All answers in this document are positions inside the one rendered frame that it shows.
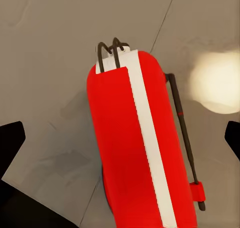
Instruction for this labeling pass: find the radio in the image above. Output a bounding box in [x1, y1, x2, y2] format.
[86, 37, 206, 228]

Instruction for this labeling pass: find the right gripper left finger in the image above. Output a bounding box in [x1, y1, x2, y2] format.
[0, 121, 26, 180]

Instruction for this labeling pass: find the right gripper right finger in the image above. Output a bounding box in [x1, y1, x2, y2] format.
[224, 121, 240, 160]

